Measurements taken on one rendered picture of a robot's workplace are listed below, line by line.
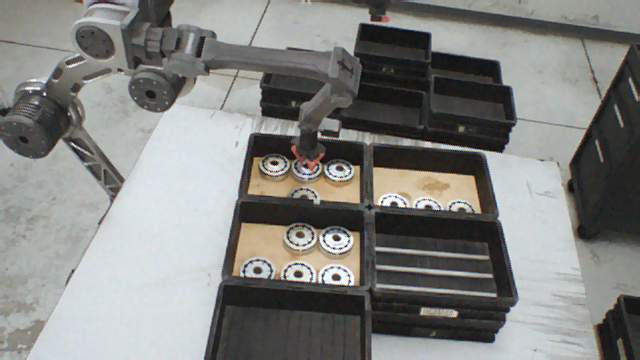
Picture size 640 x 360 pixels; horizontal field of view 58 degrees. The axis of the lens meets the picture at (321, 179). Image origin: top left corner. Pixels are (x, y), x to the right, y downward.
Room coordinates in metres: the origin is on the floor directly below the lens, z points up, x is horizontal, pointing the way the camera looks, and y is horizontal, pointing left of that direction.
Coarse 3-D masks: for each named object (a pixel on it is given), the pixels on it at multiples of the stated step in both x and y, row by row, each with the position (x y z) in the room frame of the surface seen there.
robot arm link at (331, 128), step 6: (324, 120) 1.38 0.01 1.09; (330, 120) 1.39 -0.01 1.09; (336, 120) 1.39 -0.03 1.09; (324, 126) 1.37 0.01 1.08; (330, 126) 1.37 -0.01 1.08; (336, 126) 1.37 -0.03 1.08; (306, 132) 1.34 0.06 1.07; (312, 132) 1.33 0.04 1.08; (324, 132) 1.37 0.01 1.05; (330, 132) 1.37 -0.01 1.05; (336, 132) 1.37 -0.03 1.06; (336, 138) 1.37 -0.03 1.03
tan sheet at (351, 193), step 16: (256, 160) 1.44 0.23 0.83; (288, 160) 1.46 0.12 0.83; (256, 176) 1.37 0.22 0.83; (288, 176) 1.38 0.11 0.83; (256, 192) 1.29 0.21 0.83; (272, 192) 1.30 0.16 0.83; (288, 192) 1.31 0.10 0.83; (320, 192) 1.32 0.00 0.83; (336, 192) 1.33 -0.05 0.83; (352, 192) 1.34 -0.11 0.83
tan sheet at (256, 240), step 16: (256, 224) 1.16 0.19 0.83; (240, 240) 1.09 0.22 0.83; (256, 240) 1.10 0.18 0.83; (272, 240) 1.10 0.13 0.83; (240, 256) 1.03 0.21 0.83; (256, 256) 1.04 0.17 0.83; (272, 256) 1.04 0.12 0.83; (288, 256) 1.05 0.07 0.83; (304, 256) 1.05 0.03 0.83; (320, 256) 1.06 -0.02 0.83; (352, 256) 1.07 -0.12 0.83; (352, 272) 1.02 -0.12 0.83
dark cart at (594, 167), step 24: (624, 72) 2.33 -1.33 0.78; (624, 96) 2.25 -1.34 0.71; (600, 120) 2.35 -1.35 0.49; (624, 120) 2.12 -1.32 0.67; (600, 144) 2.20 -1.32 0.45; (624, 144) 2.04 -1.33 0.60; (576, 168) 2.33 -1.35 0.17; (600, 168) 2.12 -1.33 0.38; (624, 168) 1.95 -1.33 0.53; (576, 192) 2.17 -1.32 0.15; (600, 192) 1.97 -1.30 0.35; (624, 192) 1.95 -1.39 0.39; (600, 216) 1.95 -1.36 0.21; (624, 216) 1.95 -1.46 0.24
